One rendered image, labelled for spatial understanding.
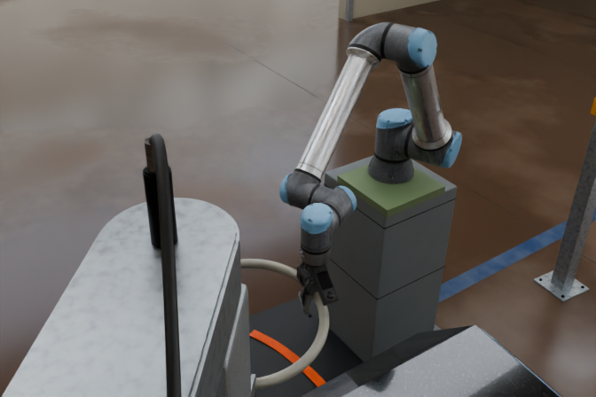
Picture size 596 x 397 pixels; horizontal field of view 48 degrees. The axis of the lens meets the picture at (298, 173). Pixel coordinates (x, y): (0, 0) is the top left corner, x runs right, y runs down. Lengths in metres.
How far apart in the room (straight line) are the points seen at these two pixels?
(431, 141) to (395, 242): 0.46
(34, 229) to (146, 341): 3.34
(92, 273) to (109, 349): 0.16
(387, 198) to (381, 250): 0.21
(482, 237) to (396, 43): 2.12
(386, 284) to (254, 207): 1.51
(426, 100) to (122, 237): 1.48
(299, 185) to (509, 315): 1.82
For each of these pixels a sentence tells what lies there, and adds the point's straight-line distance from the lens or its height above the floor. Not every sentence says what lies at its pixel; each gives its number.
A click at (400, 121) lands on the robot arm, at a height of 1.15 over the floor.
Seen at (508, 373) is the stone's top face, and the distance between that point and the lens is 2.11.
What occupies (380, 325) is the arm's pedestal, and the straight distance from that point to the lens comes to 2.99.
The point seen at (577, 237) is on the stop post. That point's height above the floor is 0.36.
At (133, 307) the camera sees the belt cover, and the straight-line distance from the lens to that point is 0.93.
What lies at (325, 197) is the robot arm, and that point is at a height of 1.23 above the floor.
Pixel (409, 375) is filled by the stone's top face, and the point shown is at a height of 0.83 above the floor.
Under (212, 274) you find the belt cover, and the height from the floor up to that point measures 1.70.
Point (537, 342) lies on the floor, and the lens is 3.47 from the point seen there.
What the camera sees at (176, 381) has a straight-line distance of 0.77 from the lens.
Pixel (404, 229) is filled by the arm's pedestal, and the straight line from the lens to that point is 2.72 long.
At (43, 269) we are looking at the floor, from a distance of 3.87.
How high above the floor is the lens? 2.31
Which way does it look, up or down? 31 degrees down
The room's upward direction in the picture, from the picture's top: 1 degrees clockwise
